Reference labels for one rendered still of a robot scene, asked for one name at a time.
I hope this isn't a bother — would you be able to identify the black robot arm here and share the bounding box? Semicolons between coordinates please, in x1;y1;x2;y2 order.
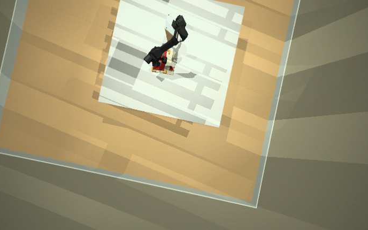
144;15;188;67

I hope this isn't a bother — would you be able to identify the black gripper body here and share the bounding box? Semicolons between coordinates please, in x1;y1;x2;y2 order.
159;56;167;64

